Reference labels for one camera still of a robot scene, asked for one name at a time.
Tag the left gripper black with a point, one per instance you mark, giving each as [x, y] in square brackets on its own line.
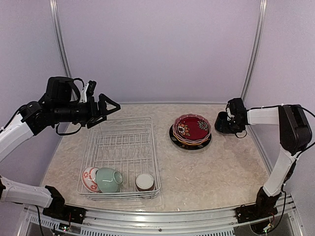
[93, 113]

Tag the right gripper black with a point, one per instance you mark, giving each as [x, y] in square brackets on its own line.
[239, 130]

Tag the dark green mug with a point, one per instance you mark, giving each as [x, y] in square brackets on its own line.
[222, 124]

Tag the yellow polka dot plate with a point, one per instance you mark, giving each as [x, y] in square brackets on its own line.
[192, 147]

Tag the dark pink dotted plate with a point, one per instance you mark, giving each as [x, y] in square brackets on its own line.
[176, 123]

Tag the light pink plate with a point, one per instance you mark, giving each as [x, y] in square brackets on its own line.
[188, 143]

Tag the black striped rim plate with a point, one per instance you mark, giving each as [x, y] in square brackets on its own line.
[171, 134]

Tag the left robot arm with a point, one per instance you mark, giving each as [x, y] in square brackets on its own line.
[62, 102]

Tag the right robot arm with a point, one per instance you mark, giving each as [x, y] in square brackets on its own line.
[295, 137]

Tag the red patterned white bowl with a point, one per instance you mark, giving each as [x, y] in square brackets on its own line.
[88, 178]

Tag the light green ceramic bowl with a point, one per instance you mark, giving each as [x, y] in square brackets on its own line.
[109, 180]

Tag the brown cup white base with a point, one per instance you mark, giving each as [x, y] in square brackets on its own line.
[145, 182]

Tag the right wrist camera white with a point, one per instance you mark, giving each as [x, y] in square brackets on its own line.
[230, 116]

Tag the white wire dish rack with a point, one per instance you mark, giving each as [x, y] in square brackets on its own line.
[126, 145]

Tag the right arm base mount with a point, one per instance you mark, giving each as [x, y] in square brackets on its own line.
[247, 213]

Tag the aluminium front rail frame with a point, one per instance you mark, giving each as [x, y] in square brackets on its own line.
[215, 222]

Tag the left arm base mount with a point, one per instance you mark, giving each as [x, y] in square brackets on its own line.
[70, 214]

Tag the left aluminium corner post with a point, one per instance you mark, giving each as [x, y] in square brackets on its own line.
[59, 36]

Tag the aluminium corner post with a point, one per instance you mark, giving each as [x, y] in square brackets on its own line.
[59, 36]
[255, 48]

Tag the right aluminium corner post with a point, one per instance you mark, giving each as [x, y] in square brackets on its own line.
[255, 48]

